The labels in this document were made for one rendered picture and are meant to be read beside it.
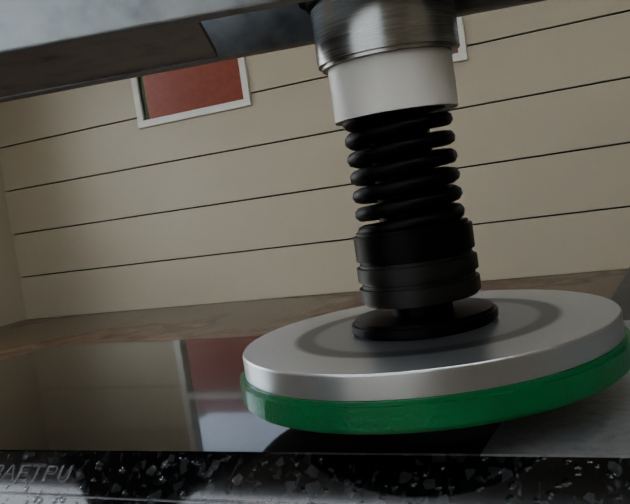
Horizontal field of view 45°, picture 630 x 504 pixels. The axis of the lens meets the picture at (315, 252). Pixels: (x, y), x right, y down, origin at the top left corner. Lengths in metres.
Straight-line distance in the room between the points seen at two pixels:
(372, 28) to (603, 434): 0.23
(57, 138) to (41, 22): 8.49
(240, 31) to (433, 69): 0.14
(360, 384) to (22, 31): 0.23
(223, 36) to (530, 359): 0.27
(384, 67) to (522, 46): 6.24
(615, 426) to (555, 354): 0.06
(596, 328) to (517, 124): 6.23
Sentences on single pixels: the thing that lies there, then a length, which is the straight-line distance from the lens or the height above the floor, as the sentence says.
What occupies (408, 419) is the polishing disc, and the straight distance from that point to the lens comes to 0.35.
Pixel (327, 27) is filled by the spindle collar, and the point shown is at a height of 1.04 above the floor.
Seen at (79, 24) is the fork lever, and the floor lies 1.05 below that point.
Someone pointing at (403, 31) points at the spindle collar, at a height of 1.03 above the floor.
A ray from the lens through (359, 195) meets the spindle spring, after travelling 0.42.
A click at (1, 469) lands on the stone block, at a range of 0.53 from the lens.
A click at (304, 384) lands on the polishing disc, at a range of 0.37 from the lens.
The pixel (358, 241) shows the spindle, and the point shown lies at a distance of 0.43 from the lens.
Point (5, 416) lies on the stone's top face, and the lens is 0.63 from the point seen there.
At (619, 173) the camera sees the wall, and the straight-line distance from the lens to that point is 6.52.
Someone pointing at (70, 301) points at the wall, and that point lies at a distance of 9.01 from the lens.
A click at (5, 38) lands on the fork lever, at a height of 1.05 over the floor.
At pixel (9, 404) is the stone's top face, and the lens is 0.67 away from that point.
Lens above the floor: 0.95
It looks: 4 degrees down
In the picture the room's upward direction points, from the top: 8 degrees counter-clockwise
